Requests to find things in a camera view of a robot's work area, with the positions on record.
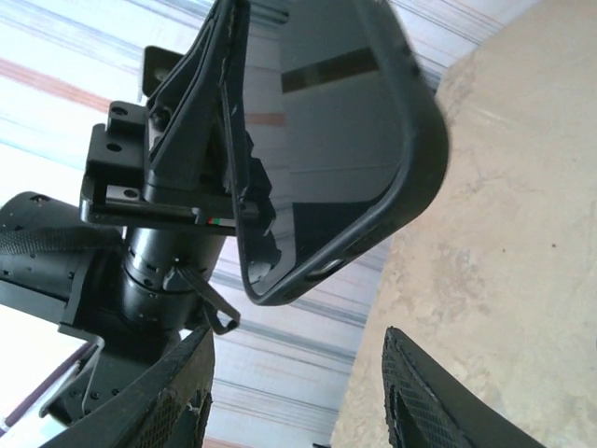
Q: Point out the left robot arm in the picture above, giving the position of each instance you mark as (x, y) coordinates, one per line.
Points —
(37, 280)

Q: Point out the black smartphone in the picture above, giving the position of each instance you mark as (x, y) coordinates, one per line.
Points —
(336, 140)

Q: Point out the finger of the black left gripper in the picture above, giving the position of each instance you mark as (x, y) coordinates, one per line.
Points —
(186, 140)

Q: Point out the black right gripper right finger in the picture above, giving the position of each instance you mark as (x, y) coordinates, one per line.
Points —
(420, 410)

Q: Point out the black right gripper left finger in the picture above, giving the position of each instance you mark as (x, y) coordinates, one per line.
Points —
(177, 410)

